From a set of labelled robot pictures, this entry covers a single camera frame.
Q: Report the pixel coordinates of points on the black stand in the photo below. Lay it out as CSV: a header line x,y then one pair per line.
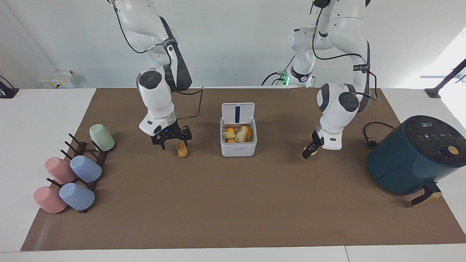
x,y
446,80
6,91

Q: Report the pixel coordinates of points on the pink cup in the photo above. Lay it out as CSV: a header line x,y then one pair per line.
x,y
58,170
49,199

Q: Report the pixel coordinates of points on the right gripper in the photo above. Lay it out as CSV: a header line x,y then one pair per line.
x,y
170,131

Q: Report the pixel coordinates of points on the blue cup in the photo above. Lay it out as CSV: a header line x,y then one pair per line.
x,y
86,169
77,196

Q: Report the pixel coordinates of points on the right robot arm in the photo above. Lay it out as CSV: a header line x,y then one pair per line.
x,y
156,98

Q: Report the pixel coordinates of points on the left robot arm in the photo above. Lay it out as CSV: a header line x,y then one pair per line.
x,y
333,112

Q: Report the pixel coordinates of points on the yellow-brown trash piece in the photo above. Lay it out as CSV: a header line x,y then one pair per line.
x,y
182,149

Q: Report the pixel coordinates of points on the green cup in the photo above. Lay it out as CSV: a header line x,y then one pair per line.
x,y
102,137

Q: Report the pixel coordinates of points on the white trash piece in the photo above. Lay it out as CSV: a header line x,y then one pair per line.
x,y
240,137

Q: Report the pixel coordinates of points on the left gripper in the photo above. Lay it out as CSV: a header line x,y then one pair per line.
x,y
318,138

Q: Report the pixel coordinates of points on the dark teal air fryer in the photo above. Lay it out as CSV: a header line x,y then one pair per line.
x,y
415,156

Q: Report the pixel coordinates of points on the white socket box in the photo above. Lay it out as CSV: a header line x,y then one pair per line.
x,y
58,79

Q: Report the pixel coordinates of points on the dark wooden cup rack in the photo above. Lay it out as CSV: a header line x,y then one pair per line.
x,y
99,156

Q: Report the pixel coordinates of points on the white bin with lid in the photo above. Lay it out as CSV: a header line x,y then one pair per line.
x,y
238,142

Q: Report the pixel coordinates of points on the pale yellow trash piece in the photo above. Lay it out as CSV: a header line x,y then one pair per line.
x,y
228,135

